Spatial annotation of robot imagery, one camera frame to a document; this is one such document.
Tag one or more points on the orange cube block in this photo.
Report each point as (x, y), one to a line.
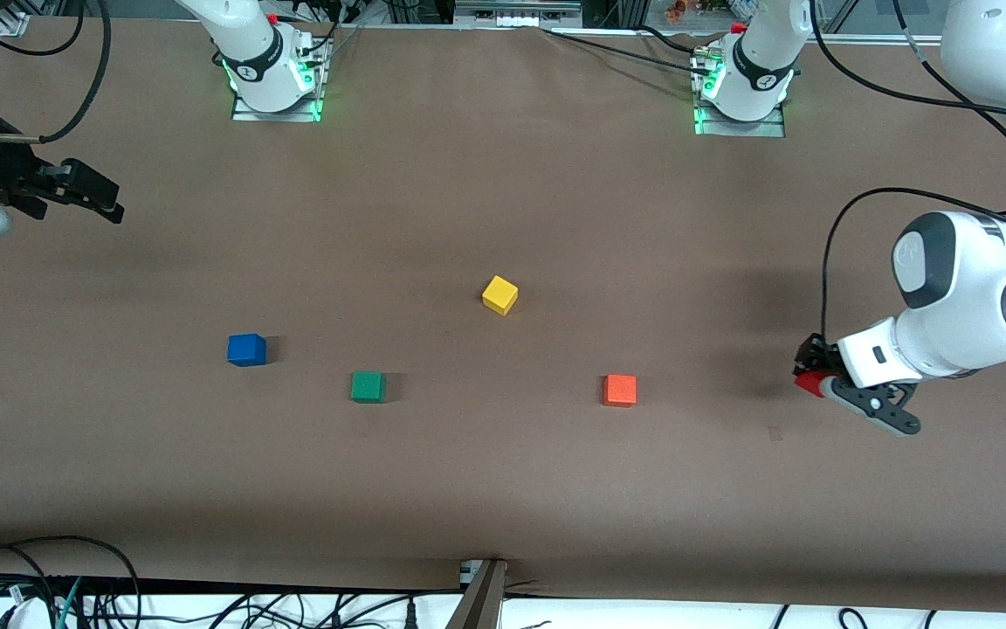
(620, 390)

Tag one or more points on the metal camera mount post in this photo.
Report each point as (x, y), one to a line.
(478, 598)

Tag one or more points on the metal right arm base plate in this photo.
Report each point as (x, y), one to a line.
(241, 112)

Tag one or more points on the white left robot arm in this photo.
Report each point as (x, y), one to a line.
(966, 288)

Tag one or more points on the grey power strip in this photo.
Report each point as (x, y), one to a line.
(516, 13)

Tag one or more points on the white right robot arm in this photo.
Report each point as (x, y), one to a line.
(254, 52)

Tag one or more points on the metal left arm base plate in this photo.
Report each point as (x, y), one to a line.
(774, 129)

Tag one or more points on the blue cube block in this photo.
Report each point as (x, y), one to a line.
(246, 349)

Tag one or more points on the yellow cube block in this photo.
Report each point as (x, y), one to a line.
(499, 295)

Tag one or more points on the aluminium frame corner bracket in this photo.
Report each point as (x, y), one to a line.
(10, 24)

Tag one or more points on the red cube block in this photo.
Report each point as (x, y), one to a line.
(810, 384)

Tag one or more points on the green cube block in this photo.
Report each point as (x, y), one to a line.
(368, 387)

